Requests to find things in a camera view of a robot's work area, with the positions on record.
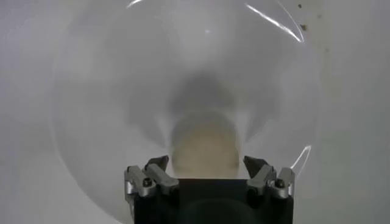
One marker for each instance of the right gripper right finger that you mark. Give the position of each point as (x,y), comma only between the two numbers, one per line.
(262,176)

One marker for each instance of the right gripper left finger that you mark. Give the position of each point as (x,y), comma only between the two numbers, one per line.
(161,176)

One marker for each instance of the white steamed baozi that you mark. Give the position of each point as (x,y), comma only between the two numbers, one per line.
(205,149)

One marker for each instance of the white round plate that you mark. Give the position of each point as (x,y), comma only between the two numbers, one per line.
(122,76)

